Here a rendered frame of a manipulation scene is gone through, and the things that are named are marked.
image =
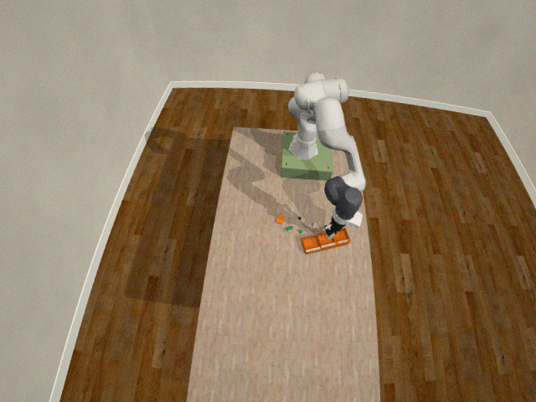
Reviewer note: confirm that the orange three-bin rack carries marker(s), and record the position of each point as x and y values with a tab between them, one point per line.
312	244

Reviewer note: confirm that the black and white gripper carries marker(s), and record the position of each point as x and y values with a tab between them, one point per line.
333	228

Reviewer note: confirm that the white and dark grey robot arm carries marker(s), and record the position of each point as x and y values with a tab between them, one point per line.
329	119

